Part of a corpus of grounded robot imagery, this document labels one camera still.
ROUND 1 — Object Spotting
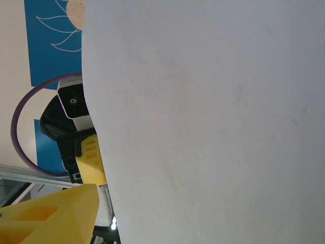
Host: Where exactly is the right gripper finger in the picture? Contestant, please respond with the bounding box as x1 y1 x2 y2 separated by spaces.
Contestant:
0 183 100 244

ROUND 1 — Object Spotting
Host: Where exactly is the white paper sheet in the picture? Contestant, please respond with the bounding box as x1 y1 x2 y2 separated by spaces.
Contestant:
81 0 325 244

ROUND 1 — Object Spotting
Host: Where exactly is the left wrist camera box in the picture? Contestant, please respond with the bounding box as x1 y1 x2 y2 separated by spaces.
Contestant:
57 78 92 131

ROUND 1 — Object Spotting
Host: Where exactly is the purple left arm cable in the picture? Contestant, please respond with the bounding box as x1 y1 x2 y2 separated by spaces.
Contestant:
10 73 83 177

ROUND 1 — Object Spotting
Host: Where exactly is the aluminium side rail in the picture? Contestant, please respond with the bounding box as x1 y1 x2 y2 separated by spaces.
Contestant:
0 164 77 190

